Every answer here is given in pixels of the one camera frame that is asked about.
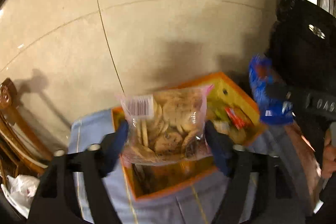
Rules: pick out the light blue checked cloth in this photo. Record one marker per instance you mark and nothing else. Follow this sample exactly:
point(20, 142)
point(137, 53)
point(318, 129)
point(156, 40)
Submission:
point(197, 203)

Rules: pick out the clear cookie bag pink edge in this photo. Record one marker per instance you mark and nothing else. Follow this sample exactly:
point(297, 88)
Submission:
point(166, 126)

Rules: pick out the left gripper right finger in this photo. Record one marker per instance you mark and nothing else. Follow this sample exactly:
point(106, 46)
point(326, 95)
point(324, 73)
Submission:
point(275, 201)

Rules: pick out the red snack packet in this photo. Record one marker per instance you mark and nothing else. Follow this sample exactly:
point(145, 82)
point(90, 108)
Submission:
point(237, 117)

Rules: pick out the orange cardboard box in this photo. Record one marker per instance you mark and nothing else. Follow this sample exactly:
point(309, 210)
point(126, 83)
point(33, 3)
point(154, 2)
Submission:
point(158, 181)

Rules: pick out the person's right hand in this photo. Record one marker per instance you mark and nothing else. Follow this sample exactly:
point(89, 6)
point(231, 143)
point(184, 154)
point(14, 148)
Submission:
point(328, 162)

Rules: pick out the blue snack packet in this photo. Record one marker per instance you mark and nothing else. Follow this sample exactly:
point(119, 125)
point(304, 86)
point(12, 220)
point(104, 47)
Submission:
point(273, 111)

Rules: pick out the green snack bag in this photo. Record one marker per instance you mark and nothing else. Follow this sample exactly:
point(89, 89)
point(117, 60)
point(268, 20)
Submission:
point(216, 111)

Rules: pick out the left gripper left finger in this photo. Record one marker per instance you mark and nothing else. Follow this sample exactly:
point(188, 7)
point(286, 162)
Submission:
point(55, 200)

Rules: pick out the carved wooden chair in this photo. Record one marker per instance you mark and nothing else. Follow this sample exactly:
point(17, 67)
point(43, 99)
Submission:
point(22, 152)

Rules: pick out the white plastic bag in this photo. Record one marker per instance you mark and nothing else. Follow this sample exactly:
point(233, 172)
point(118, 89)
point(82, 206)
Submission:
point(20, 192)

